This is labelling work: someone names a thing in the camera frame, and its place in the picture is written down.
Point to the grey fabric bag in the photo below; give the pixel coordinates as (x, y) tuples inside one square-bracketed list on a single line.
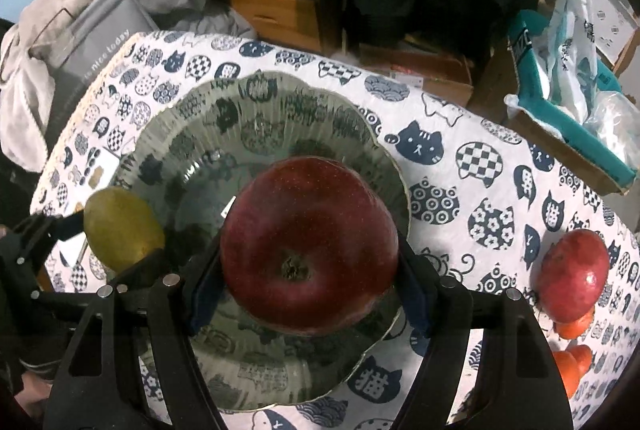
[(100, 40)]

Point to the scalloped glass bowl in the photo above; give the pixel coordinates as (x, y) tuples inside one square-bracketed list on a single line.
[(200, 150)]

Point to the pinkish red round fruit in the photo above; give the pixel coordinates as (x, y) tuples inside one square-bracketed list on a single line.
[(575, 275)]

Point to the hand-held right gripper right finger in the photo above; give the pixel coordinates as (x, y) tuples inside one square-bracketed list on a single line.
[(417, 305)]

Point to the teal basket with packets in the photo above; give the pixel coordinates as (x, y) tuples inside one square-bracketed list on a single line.
[(550, 115)]

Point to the dark red apple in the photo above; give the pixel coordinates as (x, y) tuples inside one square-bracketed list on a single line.
[(310, 220)]

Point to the cat print tablecloth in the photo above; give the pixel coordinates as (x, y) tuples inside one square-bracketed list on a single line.
[(450, 190)]

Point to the clear plastic bag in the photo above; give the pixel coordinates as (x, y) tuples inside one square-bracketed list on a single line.
[(615, 125)]

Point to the orange tangerine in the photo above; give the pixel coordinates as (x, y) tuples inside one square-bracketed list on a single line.
[(575, 329), (570, 370)]

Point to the white printed plastic bags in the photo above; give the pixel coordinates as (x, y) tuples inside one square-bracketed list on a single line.
[(570, 35)]

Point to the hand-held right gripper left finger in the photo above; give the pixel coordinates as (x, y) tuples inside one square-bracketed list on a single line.
[(201, 305)]

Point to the white printed box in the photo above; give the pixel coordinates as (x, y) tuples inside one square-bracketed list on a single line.
[(617, 30)]

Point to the wooden drawer unit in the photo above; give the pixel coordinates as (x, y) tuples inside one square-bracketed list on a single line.
[(280, 15)]

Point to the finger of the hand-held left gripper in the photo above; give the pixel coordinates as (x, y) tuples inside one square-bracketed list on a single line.
[(55, 227), (140, 267)]

